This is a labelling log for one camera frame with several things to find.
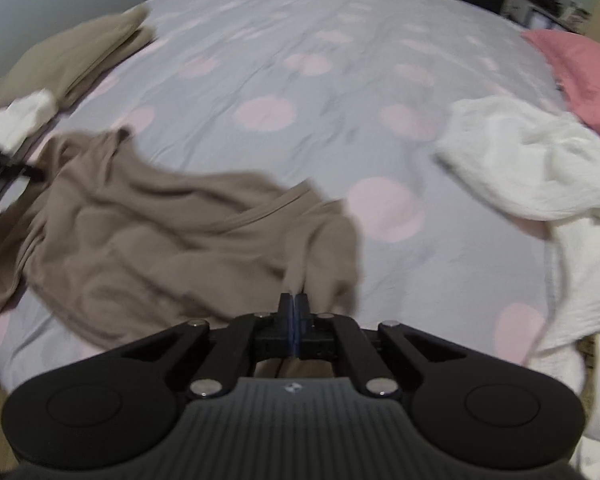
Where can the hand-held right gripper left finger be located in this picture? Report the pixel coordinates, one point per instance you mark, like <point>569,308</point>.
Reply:
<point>286,327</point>

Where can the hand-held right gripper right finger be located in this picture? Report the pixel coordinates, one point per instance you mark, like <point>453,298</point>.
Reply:
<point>301,327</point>

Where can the crumpled white garment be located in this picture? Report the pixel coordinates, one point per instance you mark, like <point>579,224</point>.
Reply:
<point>540,170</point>

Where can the white shelf unit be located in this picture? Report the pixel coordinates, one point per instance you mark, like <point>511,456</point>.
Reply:
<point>540,12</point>

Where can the taupe long-sleeved shirt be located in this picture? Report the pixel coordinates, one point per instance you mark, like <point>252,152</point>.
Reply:
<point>155,250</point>

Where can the folded khaki blanket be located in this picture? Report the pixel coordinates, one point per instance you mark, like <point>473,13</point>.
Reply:
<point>65,60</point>

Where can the folded white cloth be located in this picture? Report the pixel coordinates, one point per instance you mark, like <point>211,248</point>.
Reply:
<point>15,117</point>

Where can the pink pillow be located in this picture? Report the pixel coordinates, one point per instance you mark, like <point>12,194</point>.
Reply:
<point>585,75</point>

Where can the bed with pink-dotted sheet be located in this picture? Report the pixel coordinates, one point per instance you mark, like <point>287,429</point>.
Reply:
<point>290,50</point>

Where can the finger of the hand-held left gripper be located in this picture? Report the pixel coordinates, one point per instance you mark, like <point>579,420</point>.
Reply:
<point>2,162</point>

